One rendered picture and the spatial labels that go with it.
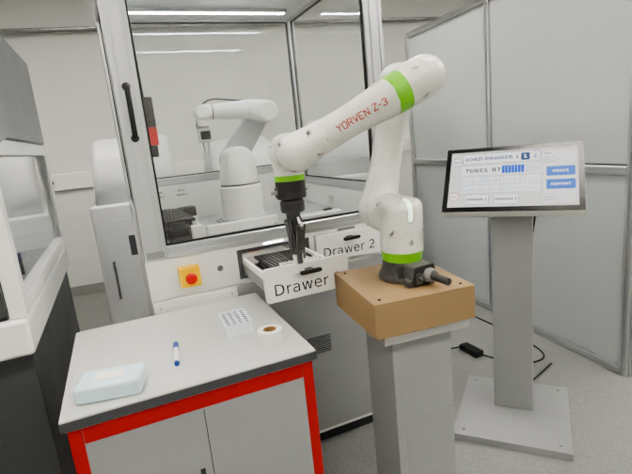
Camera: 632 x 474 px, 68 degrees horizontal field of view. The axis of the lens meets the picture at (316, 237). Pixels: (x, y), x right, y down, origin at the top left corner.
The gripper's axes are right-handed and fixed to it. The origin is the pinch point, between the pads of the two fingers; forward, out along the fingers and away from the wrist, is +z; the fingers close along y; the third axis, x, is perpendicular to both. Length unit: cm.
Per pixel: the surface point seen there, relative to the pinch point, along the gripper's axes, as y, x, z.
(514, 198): -3, 93, -7
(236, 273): -34.8, -12.7, 8.9
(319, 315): -35, 19, 34
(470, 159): -24, 91, -22
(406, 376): 24.4, 21.5, 34.6
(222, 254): -34.8, -16.9, 0.8
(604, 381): -7, 155, 93
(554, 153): -1, 112, -22
